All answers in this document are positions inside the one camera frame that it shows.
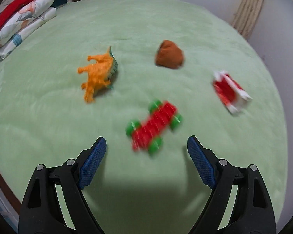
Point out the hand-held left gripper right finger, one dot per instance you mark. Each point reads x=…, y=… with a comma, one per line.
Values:
x=201, y=165

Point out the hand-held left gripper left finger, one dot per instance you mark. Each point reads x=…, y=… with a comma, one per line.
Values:
x=92, y=165

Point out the red and white crushed carton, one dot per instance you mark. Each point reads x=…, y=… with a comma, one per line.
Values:
x=225, y=90

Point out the bed with green blanket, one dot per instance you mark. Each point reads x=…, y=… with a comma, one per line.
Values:
x=51, y=126

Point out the red and green toy car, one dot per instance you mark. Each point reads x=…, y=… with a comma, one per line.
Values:
x=156, y=124

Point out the orange toy dinosaur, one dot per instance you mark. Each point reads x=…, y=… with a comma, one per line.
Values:
x=100, y=70

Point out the brown crumpled cloth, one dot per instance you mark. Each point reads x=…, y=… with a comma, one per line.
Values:
x=169, y=54

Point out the white floral folded quilt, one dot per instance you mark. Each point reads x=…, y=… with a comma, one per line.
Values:
x=29, y=12
x=22, y=36

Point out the cream floral curtain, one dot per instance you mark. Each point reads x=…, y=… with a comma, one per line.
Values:
x=250, y=7

